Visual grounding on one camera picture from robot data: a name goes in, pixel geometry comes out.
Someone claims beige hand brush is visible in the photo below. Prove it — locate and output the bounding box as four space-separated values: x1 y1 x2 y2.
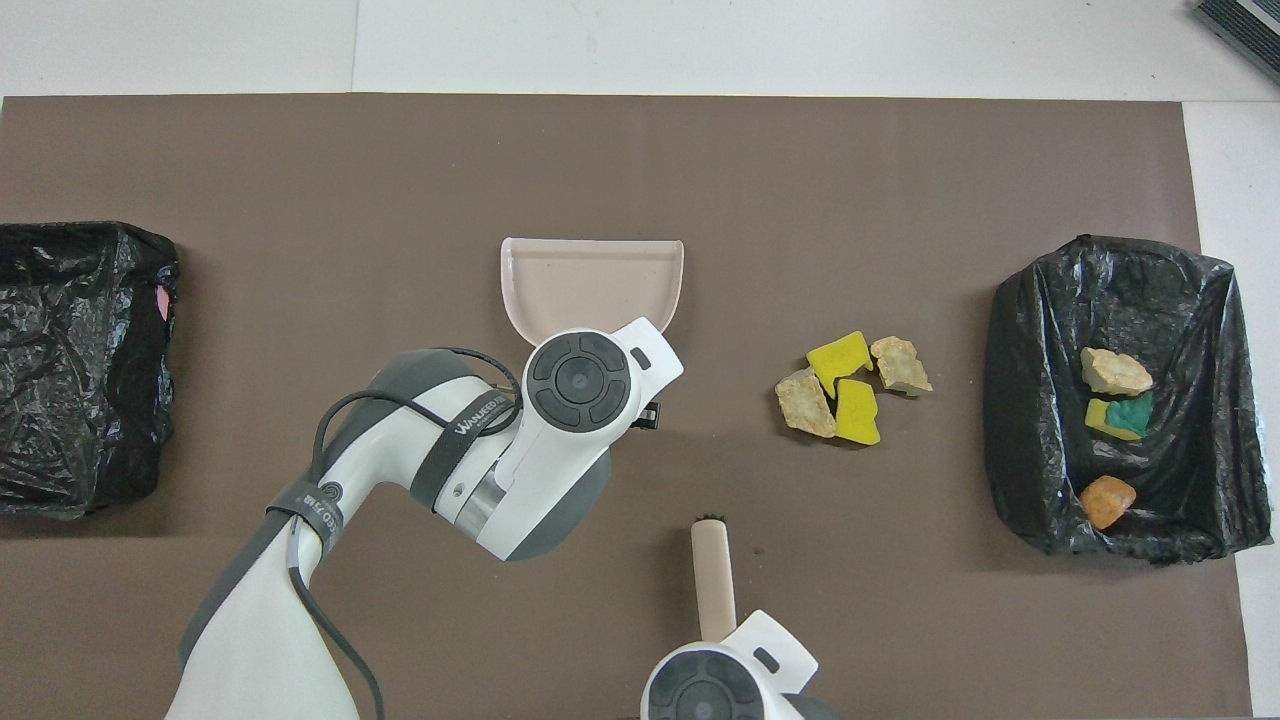
690 516 738 643

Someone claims rounded beige sponge chunk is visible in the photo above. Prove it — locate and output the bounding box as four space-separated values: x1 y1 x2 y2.
1080 347 1154 397

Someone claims brown table mat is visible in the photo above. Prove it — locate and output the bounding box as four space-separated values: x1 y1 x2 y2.
0 93 1253 720

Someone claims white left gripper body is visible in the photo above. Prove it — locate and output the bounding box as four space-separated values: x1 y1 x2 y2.
612 317 686 421

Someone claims notched yellow sponge piece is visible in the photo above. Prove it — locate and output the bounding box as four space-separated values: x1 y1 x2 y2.
1085 392 1154 442

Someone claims dark grey ribbed device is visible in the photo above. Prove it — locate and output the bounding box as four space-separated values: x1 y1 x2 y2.
1192 0 1280 86

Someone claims orange brown sponge chunk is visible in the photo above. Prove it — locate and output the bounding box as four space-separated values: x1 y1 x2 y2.
1079 474 1139 532

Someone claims beige plastic dustpan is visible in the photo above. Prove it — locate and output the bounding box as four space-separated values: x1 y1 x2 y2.
500 236 686 346

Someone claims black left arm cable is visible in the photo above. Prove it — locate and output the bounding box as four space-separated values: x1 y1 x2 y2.
285 347 523 720

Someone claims black bagged bin pink mark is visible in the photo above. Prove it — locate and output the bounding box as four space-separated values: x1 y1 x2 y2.
0 220 182 521

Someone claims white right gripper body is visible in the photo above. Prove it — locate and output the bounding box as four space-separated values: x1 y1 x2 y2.
720 610 819 693

